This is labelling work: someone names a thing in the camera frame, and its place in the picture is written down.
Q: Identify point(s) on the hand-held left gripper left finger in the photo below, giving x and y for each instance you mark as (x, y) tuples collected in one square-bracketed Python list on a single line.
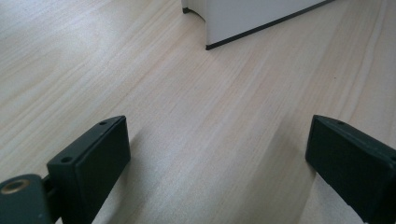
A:
[(93, 161)]

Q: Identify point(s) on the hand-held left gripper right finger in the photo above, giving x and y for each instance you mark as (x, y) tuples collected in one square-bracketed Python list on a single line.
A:
[(355, 161)]

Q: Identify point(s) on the white book with grey figures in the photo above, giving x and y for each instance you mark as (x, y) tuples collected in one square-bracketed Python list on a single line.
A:
[(249, 18)]

